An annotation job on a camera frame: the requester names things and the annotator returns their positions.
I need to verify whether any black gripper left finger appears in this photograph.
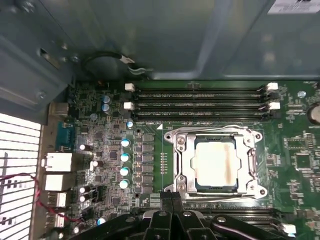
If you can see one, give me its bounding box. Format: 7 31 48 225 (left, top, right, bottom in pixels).
94 191 176 240

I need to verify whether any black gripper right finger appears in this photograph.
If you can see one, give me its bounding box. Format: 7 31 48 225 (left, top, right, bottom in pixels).
172 191 287 240

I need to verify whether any wire locking lever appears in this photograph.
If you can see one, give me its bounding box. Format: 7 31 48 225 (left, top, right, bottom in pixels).
173 125 263 141
174 192 270 203

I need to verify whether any silver CPU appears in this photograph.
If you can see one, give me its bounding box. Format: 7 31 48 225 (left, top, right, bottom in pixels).
191 136 243 194

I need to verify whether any metal socket cover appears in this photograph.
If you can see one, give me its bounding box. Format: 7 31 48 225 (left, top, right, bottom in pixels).
174 131 260 196

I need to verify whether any CPU socket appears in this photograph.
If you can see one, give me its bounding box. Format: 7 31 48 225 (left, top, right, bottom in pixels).
162 126 270 202

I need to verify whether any black RAM slot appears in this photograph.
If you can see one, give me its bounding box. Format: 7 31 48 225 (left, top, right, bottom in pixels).
132 110 280 121
252 217 297 227
183 201 297 210
124 83 279 93
132 92 280 101
198 209 297 219
123 101 280 111

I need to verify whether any green motherboard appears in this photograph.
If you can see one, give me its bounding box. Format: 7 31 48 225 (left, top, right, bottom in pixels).
47 79 320 240

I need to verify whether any silver coin cell battery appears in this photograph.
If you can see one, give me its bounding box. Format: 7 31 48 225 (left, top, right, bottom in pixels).
306 103 320 126

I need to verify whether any black PC case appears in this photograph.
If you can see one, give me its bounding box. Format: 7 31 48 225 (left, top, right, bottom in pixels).
0 0 320 240

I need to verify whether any red black twisted wire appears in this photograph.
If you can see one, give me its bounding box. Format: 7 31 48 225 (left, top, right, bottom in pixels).
0 173 85 224

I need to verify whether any black fan wire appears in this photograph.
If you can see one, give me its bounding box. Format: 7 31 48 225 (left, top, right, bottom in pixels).
80 50 151 76

